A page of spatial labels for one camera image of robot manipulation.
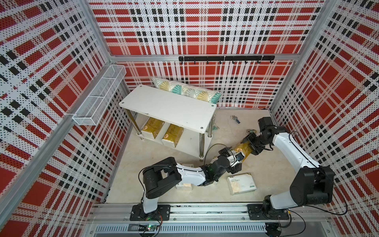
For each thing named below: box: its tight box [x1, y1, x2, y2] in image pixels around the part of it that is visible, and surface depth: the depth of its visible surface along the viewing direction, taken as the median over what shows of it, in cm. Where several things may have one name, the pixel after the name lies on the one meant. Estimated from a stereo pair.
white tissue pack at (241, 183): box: [227, 172, 258, 196], surface depth 80 cm
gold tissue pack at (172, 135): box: [161, 123, 185, 148], surface depth 90 cm
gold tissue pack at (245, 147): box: [234, 141, 253, 162], surface depth 79 cm
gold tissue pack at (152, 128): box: [141, 117, 165, 140], surface depth 95 cm
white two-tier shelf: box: [118, 84, 218, 160], surface depth 84 cm
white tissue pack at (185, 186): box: [175, 182, 194, 191], surface depth 80 cm
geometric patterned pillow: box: [151, 77, 222, 105], surface depth 83 cm
